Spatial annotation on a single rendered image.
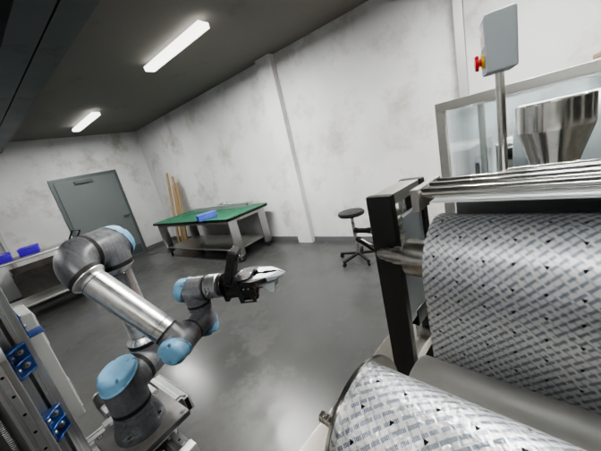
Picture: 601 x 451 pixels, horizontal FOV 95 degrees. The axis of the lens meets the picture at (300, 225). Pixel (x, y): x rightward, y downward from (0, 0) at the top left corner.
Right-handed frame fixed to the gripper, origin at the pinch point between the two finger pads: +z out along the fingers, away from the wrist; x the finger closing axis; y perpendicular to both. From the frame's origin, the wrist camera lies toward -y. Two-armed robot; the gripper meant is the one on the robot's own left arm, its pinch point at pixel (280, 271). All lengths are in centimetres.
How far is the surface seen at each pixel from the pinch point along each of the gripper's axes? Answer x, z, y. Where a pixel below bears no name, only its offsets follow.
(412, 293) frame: 15.7, 33.3, -0.1
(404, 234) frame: 14.8, 33.2, -13.8
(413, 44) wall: -316, 108, -76
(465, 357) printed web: 35, 37, -3
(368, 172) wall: -332, 38, 61
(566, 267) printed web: 38, 46, -19
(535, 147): -7, 66, -20
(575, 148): -4, 73, -18
